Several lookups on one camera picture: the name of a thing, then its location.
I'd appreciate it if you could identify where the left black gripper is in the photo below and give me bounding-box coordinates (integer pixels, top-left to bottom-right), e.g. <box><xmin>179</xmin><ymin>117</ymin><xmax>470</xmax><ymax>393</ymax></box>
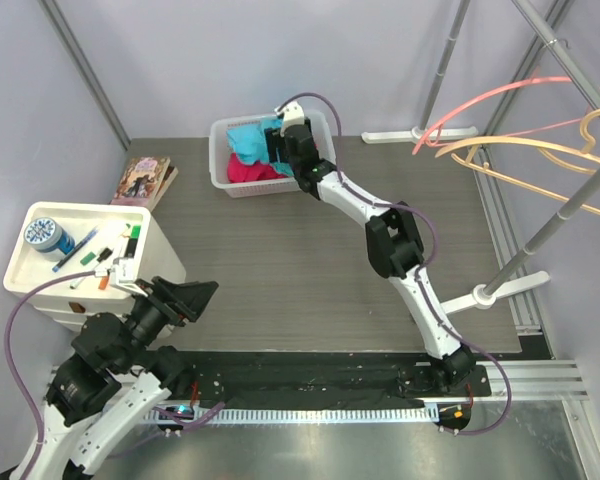
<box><xmin>117</xmin><ymin>274</ymin><xmax>219</xmax><ymax>371</ymax></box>

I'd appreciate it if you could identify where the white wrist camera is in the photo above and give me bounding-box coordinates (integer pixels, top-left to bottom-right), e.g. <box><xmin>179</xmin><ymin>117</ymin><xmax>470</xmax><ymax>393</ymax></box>
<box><xmin>95</xmin><ymin>257</ymin><xmax>144</xmax><ymax>295</ymax></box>
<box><xmin>274</xmin><ymin>100</ymin><xmax>305</xmax><ymax>135</ymax></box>

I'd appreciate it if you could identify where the pink t shirt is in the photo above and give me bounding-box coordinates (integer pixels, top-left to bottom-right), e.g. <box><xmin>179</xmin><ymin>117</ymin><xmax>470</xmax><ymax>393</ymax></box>
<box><xmin>227</xmin><ymin>144</ymin><xmax>293</xmax><ymax>183</ymax></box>

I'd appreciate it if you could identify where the blue t shirt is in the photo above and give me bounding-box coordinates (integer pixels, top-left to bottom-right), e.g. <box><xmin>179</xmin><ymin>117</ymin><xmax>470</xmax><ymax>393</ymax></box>
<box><xmin>226</xmin><ymin>118</ymin><xmax>281</xmax><ymax>150</ymax></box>

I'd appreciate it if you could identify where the blue pen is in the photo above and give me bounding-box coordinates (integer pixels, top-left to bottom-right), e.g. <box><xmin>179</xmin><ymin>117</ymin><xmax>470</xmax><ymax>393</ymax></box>
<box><xmin>52</xmin><ymin>227</ymin><xmax>100</xmax><ymax>273</ymax></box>

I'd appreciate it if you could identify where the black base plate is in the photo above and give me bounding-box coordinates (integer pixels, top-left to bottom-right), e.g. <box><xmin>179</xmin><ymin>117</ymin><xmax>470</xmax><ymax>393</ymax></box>
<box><xmin>178</xmin><ymin>351</ymin><xmax>492</xmax><ymax>411</ymax></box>

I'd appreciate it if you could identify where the white slotted cable duct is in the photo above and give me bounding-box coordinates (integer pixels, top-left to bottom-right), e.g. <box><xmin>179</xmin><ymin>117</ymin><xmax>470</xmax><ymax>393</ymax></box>
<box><xmin>144</xmin><ymin>405</ymin><xmax>439</xmax><ymax>426</ymax></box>

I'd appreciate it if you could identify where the green cap marker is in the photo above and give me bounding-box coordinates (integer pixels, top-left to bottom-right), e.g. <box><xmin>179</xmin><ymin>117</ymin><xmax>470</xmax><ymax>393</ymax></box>
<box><xmin>80</xmin><ymin>252</ymin><xmax>96</xmax><ymax>265</ymax></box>

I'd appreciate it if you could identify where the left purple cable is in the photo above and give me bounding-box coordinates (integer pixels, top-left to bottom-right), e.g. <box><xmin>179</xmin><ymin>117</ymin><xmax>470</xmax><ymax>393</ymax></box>
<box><xmin>4</xmin><ymin>269</ymin><xmax>226</xmax><ymax>476</ymax></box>

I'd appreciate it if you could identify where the white drawer organizer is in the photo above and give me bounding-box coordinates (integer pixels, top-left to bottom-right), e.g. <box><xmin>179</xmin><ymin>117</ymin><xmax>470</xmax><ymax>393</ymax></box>
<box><xmin>3</xmin><ymin>202</ymin><xmax>186</xmax><ymax>331</ymax></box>

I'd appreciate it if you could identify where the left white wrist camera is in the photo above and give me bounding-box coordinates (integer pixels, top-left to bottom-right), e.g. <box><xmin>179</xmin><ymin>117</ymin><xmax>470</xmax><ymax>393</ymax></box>
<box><xmin>95</xmin><ymin>257</ymin><xmax>144</xmax><ymax>295</ymax></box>

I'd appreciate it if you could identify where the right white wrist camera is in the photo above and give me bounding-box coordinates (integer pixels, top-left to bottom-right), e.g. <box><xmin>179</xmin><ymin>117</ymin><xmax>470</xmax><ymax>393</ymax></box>
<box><xmin>274</xmin><ymin>100</ymin><xmax>305</xmax><ymax>135</ymax></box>

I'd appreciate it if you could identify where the black green marker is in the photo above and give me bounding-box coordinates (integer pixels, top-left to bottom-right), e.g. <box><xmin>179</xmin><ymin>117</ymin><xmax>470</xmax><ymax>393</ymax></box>
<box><xmin>124</xmin><ymin>225</ymin><xmax>141</xmax><ymax>258</ymax></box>

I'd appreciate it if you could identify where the black cap marker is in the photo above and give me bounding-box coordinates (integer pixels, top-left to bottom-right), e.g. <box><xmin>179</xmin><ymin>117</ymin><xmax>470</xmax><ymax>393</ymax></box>
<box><xmin>69</xmin><ymin>247</ymin><xmax>113</xmax><ymax>290</ymax></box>

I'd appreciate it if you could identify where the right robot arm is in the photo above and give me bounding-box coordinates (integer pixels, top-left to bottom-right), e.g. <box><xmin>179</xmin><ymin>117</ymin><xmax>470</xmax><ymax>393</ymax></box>
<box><xmin>264</xmin><ymin>119</ymin><xmax>488</xmax><ymax>396</ymax></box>

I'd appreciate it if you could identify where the white plastic basket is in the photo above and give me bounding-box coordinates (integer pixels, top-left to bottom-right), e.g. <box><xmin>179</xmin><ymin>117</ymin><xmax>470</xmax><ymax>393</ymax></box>
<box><xmin>209</xmin><ymin>109</ymin><xmax>336</xmax><ymax>198</ymax></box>

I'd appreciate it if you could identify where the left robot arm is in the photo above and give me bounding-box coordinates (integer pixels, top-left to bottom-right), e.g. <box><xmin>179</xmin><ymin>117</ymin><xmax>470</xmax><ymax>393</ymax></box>
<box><xmin>0</xmin><ymin>277</ymin><xmax>219</xmax><ymax>479</ymax></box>

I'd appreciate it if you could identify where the wooden hanger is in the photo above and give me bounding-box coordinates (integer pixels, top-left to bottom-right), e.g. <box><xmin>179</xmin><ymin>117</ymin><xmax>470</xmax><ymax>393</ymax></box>
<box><xmin>435</xmin><ymin>100</ymin><xmax>600</xmax><ymax>227</ymax></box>

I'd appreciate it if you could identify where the illustrated book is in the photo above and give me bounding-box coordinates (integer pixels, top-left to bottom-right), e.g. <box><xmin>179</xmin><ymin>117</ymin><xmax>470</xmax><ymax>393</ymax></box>
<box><xmin>110</xmin><ymin>156</ymin><xmax>178</xmax><ymax>211</ymax></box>

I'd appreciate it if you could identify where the grey clothes rack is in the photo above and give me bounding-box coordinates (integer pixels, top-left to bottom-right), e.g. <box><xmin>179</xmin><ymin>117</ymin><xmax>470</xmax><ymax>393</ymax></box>
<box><xmin>361</xmin><ymin>0</ymin><xmax>600</xmax><ymax>314</ymax></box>

